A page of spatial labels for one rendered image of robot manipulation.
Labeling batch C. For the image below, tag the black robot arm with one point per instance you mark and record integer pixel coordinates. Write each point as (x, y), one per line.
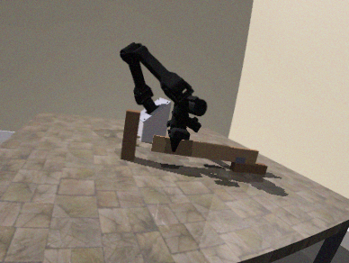
(172, 85)

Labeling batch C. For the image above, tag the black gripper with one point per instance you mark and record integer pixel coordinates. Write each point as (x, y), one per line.
(177, 131)

